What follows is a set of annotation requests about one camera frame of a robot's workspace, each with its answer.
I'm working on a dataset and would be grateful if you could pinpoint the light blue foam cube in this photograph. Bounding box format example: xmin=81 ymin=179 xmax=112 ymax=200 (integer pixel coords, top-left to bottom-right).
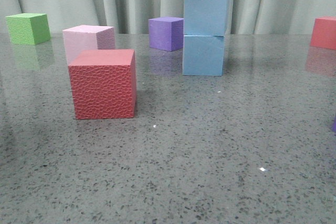
xmin=182 ymin=35 xmax=225 ymax=76

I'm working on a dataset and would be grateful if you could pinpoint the darker blue foam cube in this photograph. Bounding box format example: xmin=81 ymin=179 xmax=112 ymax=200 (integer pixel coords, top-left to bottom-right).
xmin=184 ymin=0 xmax=229 ymax=36

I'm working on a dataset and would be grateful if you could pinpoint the purple foam cube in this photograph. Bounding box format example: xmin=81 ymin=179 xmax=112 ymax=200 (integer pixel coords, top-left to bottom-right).
xmin=148 ymin=17 xmax=184 ymax=51

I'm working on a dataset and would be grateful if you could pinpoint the red textured foam cube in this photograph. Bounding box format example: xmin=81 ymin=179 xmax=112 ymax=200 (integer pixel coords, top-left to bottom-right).
xmin=68 ymin=49 xmax=137 ymax=120

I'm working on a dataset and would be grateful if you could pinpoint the pink foam cube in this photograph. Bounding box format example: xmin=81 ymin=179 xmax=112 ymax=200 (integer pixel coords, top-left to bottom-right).
xmin=62 ymin=25 xmax=116 ymax=64

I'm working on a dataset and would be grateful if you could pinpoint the green foam cube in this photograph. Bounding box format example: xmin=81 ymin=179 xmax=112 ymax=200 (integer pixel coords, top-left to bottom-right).
xmin=6 ymin=13 xmax=51 ymax=45

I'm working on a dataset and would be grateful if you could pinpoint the red foam cube far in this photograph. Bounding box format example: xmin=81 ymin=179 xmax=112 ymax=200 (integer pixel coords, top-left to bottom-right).
xmin=310 ymin=16 xmax=336 ymax=50

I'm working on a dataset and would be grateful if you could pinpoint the purple cube at edge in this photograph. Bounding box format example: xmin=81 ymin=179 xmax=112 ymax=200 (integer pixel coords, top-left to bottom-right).
xmin=332 ymin=116 xmax=336 ymax=132

